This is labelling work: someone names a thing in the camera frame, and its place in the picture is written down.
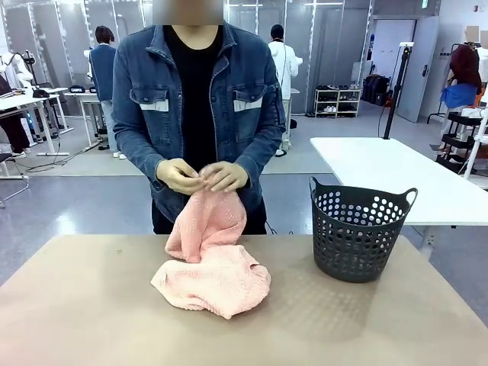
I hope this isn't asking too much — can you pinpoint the white desk with cables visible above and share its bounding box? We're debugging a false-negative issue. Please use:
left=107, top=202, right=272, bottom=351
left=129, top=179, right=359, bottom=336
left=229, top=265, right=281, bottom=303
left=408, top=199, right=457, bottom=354
left=0, top=86, right=74, bottom=156

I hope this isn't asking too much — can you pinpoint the person in denim jacket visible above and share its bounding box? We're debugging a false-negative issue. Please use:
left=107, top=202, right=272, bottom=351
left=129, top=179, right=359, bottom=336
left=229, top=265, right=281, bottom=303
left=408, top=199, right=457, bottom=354
left=111, top=0, right=287, bottom=236

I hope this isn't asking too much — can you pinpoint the person's left denim forearm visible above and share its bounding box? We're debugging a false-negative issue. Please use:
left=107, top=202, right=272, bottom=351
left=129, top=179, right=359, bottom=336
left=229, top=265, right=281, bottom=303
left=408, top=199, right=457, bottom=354
left=236, top=125, right=287, bottom=188

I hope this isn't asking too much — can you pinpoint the person's right gloved hand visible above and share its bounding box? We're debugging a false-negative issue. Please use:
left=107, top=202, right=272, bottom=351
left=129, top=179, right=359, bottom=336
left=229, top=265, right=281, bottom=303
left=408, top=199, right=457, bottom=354
left=156, top=157, right=205, bottom=196

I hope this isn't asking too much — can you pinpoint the black pole stand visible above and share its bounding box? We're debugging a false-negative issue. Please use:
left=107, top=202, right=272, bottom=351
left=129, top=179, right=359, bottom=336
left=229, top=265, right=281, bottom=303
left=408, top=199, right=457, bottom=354
left=382, top=43, right=416, bottom=140

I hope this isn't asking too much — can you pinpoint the grey door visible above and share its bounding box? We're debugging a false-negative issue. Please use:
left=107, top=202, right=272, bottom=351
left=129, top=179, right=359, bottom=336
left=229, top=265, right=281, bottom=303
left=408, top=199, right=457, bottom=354
left=396, top=16, right=440, bottom=124

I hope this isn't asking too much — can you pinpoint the blue garment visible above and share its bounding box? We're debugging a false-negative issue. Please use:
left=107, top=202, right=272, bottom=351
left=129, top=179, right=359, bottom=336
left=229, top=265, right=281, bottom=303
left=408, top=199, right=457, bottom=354
left=439, top=83, right=478, bottom=108

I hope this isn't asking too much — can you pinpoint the pink herringbone towel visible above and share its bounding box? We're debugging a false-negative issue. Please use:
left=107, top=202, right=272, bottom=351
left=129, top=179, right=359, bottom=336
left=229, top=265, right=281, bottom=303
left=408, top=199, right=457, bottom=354
left=150, top=188, right=272, bottom=320

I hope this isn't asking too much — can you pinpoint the person's right denim forearm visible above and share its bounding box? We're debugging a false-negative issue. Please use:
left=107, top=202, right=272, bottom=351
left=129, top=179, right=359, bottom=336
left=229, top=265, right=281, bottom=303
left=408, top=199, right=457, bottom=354
left=112, top=129, right=172, bottom=188

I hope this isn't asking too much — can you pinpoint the white shoe rack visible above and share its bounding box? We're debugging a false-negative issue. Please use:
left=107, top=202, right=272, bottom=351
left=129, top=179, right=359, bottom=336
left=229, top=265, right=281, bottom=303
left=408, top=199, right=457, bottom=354
left=314, top=86, right=362, bottom=119

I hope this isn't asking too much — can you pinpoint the person in white hoodie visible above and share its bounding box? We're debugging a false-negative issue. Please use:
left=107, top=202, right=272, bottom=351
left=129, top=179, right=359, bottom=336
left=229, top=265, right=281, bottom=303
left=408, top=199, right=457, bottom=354
left=266, top=24, right=303, bottom=158

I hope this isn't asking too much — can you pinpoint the person's left gloved hand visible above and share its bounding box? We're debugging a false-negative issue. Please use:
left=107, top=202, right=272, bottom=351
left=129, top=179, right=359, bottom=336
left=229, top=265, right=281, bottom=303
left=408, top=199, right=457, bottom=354
left=199, top=161, right=249, bottom=193

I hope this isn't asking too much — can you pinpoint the white rectangular table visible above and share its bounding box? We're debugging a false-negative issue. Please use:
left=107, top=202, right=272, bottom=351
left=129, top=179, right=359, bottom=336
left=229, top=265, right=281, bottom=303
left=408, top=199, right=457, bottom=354
left=310, top=136, right=488, bottom=230

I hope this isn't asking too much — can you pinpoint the black trolley cart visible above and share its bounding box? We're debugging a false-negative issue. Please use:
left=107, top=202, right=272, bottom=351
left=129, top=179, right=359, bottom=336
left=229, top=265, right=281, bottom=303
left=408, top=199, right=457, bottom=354
left=437, top=111, right=482, bottom=165

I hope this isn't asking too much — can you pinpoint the person in blue vest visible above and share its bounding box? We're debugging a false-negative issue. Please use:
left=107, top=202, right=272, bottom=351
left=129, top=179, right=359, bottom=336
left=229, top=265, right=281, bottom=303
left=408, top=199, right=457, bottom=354
left=88, top=25, right=127, bottom=159

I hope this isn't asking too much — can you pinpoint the black suitcase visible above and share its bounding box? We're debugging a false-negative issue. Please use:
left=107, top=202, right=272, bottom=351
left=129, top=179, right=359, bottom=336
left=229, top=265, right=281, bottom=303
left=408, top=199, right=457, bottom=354
left=361, top=75, right=393, bottom=108

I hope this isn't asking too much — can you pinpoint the dark grey perforated plastic basket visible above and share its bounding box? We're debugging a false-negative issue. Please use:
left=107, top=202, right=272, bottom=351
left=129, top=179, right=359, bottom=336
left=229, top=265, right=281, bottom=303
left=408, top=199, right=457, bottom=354
left=308, top=175, right=419, bottom=284

